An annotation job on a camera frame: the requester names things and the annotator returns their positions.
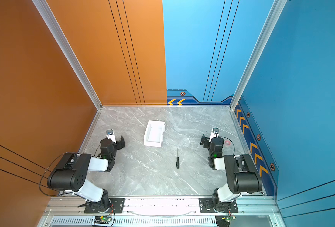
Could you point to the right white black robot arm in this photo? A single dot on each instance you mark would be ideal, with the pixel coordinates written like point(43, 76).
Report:
point(242, 176)

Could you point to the aluminium corner post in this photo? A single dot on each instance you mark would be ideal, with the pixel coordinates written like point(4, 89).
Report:
point(267, 29)
point(59, 36)

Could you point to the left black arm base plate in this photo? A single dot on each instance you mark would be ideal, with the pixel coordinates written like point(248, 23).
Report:
point(113, 205)

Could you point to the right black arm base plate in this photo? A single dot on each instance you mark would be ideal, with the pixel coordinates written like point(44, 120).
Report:
point(207, 205)

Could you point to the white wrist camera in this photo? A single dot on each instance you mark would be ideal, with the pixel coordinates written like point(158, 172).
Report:
point(214, 133)
point(110, 135)

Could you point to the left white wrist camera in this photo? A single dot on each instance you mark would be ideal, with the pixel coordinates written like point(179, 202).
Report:
point(110, 135)

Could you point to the right green circuit board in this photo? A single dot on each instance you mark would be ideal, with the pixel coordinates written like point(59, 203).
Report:
point(224, 221)

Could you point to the left aluminium corner post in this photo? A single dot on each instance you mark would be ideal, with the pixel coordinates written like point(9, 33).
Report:
point(59, 36)

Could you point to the left green circuit board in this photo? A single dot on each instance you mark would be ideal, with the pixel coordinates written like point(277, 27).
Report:
point(102, 221)

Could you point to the white plastic bin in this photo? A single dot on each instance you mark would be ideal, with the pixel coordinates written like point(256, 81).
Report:
point(153, 136)

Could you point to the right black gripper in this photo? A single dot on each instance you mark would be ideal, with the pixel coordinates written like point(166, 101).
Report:
point(205, 145)

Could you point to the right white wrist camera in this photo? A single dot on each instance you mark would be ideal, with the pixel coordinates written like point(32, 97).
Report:
point(214, 133)

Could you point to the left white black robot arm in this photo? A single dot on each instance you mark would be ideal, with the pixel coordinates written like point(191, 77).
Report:
point(70, 175)

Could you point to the aluminium mounting rail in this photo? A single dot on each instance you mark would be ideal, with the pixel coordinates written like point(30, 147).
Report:
point(151, 206)

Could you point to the black screwdriver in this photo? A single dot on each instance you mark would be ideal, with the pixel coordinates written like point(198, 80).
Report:
point(177, 160)

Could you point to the green circuit board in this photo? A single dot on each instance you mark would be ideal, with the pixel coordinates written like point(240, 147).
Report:
point(102, 221)
point(224, 221)

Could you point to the right aluminium corner post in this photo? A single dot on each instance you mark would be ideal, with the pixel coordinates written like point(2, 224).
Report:
point(267, 29)

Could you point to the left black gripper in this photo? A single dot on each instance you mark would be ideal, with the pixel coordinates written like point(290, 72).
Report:
point(118, 143)

